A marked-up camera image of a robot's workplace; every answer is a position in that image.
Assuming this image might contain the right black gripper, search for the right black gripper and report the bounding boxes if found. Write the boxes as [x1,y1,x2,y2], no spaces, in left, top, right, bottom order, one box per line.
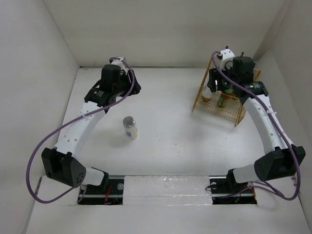
[207,61,239,92]

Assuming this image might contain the yellow cap sauce bottle front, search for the yellow cap sauce bottle front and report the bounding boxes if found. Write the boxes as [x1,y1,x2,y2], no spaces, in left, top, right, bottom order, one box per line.
[217,89,233,107]

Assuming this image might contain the silver lid shaker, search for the silver lid shaker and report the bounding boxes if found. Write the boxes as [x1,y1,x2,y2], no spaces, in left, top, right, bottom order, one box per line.
[123,116,138,139]
[201,82,214,102]

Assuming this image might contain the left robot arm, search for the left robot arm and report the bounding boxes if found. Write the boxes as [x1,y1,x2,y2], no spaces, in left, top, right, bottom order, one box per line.
[41,58,141,194]

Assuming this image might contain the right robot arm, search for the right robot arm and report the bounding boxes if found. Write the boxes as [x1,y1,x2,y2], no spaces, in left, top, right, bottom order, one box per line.
[208,51,306,194]

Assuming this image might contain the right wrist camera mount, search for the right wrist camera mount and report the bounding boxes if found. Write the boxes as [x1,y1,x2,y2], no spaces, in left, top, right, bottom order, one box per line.
[216,48,235,71]

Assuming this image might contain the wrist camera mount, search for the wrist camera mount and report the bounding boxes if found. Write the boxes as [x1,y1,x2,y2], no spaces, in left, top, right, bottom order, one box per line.
[109,56,129,73]
[216,48,235,71]

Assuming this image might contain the yellow wire rack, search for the yellow wire rack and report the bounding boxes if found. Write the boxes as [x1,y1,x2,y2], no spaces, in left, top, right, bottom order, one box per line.
[193,56,260,126]

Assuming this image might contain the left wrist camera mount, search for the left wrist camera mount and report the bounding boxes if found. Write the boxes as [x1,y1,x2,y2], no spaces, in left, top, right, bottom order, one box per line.
[109,56,129,73]

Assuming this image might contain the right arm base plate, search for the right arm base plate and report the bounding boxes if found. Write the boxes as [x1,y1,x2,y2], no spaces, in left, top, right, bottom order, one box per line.
[205,176,257,205]

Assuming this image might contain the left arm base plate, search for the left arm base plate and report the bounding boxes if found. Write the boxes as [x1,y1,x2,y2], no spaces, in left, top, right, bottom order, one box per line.
[78,177,124,205]

